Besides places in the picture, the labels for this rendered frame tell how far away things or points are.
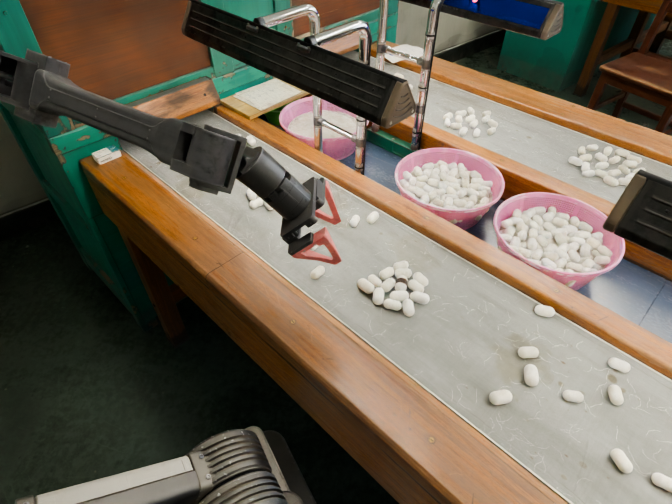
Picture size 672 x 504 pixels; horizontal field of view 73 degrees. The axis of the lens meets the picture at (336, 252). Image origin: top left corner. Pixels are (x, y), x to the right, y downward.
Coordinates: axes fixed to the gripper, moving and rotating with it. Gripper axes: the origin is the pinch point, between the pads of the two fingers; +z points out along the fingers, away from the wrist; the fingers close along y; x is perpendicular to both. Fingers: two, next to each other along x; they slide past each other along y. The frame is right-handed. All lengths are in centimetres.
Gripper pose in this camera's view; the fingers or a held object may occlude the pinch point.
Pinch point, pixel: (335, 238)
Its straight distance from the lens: 75.0
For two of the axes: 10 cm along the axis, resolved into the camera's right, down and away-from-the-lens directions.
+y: 0.0, 7.0, -7.1
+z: 6.4, 5.5, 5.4
